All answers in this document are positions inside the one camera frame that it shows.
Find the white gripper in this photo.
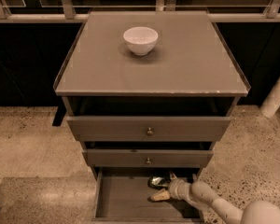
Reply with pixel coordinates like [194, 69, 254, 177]
[150, 171, 190, 202]

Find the crushed green can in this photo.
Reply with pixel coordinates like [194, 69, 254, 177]
[148, 176, 171, 189]

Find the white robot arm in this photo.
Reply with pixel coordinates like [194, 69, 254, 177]
[152, 105, 280, 224]

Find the brass middle drawer knob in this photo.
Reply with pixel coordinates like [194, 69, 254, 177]
[146, 158, 152, 165]

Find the brass drawer knob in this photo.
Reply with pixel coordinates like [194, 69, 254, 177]
[146, 158, 152, 165]
[147, 127, 154, 136]

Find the brass top drawer knob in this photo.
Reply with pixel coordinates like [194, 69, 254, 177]
[147, 127, 154, 136]

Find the middle grey drawer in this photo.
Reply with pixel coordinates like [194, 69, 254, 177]
[82, 149, 213, 168]

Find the grey drawer cabinet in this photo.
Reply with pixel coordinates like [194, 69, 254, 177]
[52, 9, 251, 224]

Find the top grey drawer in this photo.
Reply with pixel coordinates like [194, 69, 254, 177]
[67, 116, 231, 142]

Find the white ceramic bowl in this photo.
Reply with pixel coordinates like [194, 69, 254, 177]
[123, 27, 159, 56]

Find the metal window railing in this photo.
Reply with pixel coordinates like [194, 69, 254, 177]
[0, 0, 280, 23]

